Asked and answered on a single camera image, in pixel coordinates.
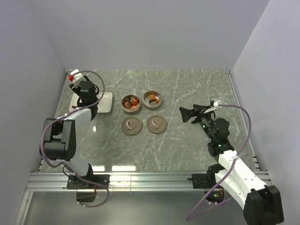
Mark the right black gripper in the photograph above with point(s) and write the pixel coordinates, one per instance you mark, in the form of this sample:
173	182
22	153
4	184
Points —
187	114

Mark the brown tin lid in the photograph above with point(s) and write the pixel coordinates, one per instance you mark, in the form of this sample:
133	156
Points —
156	124
131	125

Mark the orange fried nugget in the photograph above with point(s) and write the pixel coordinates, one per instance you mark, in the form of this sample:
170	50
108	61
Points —
153	96

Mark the braised pork pieces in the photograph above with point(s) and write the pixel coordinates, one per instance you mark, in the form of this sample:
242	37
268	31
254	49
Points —
134	101

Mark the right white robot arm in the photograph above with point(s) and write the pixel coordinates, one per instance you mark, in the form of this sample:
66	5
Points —
260	202

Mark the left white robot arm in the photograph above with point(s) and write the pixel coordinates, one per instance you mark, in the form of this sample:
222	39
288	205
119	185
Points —
59	135

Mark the white square plate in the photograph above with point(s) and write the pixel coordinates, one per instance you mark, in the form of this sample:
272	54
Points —
104	106

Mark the left round metal tin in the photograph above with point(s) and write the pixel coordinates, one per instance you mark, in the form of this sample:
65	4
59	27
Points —
126	104

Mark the round metal tin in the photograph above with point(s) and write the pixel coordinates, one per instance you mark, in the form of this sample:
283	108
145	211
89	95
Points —
126	104
146	99

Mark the right round metal tin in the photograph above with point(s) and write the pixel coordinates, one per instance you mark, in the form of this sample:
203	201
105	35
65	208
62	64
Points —
146	99

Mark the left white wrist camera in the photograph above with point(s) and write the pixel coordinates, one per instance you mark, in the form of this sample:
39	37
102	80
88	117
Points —
75	78

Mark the aluminium frame rail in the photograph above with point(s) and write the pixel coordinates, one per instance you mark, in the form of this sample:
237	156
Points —
133	198

